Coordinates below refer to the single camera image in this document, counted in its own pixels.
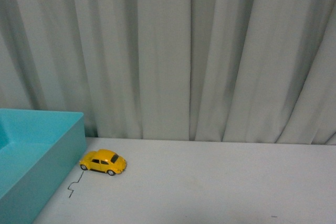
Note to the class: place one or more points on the grey curtain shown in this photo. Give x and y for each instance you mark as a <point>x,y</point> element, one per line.
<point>254,71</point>

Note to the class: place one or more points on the turquoise plastic bin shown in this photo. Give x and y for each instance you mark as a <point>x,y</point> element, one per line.
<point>38,150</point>

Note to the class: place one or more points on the yellow beetle toy car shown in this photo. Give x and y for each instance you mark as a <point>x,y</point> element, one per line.
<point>104,161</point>

